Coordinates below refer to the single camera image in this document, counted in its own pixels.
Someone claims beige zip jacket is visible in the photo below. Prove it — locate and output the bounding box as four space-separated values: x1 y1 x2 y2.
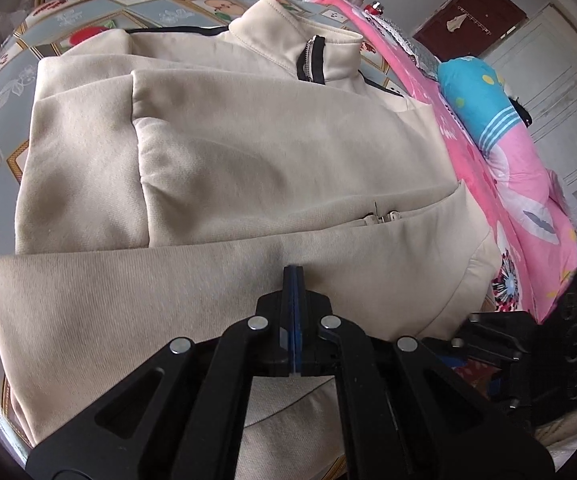
0 0 502 461

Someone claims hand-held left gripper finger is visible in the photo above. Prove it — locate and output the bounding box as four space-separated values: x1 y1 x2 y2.
26 265 295 480
295 266 555 480

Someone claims dark red door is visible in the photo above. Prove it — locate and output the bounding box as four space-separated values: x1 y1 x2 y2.
413 0 528 59

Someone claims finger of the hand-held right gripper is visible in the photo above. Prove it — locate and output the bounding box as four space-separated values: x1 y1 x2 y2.
469 311 537 361
423 337 520 412

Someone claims grey floral lace-edged pillow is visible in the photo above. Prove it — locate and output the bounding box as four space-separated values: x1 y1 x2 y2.
369 10 443 79

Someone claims white wardrobe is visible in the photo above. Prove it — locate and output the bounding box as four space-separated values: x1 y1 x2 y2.
479 2 577 196

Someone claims blue dotted pillow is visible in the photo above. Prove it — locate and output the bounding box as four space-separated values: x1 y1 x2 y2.
436 56 528 150

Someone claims pink floral blanket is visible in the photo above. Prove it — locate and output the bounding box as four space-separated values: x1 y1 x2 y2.
301 0 577 326

